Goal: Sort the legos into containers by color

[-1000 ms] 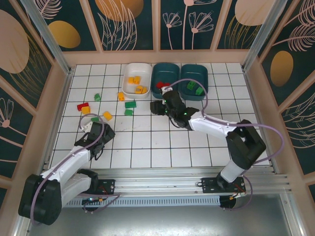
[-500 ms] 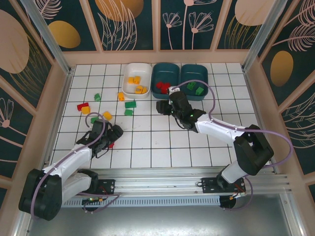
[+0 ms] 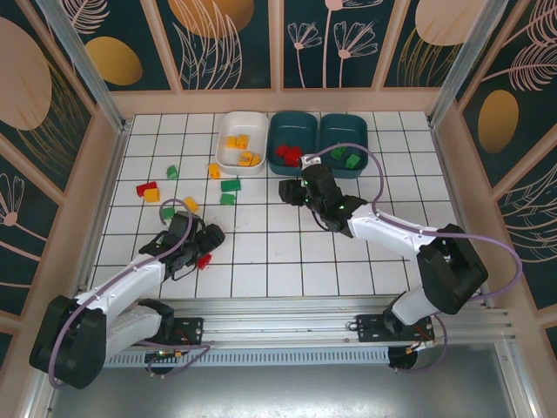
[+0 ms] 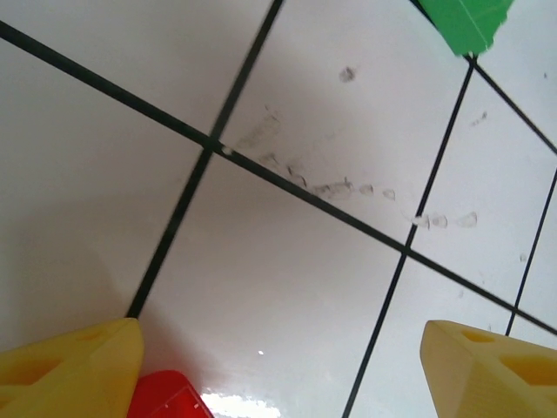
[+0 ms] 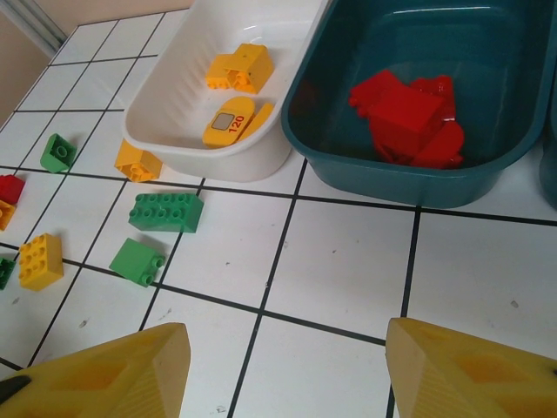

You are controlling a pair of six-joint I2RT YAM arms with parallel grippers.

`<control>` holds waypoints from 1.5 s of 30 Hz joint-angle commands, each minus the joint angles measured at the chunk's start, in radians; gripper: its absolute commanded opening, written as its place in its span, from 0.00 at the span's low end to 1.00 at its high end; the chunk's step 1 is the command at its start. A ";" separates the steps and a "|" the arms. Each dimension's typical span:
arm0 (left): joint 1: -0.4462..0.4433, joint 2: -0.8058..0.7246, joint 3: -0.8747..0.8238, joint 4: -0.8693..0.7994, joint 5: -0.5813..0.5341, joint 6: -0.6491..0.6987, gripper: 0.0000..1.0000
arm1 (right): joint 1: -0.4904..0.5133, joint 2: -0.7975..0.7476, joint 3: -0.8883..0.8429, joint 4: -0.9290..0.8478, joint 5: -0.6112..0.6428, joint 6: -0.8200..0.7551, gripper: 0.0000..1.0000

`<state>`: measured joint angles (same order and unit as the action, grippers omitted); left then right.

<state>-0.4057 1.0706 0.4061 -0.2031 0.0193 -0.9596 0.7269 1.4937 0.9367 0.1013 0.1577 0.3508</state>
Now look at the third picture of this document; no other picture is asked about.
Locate teal plastic container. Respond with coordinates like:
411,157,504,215
319,112,370,180
266,111,321,178

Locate white plastic container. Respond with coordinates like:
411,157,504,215
215,111,270,177

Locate grey metal sheet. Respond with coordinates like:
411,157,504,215
23,343,539,418

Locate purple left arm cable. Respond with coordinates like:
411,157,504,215
46,198,214,391

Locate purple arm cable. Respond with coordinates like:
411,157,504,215
302,143,523,375
46,198,214,391

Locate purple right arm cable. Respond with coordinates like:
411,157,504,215
302,143,523,375

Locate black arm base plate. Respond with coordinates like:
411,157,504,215
124,316,205,347
354,313,436,345

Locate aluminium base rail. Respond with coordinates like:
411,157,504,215
41,293,517,349

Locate aluminium side rail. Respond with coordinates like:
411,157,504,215
64,124,131,317
428,121,497,313

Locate power wires with yellow connector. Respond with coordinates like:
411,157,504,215
145,333,195,362
406,324,436,354

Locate slotted grey cable duct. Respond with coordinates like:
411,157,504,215
58,347,391,367

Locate aluminium corner post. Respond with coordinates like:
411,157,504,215
34,0,131,134
427,0,523,130

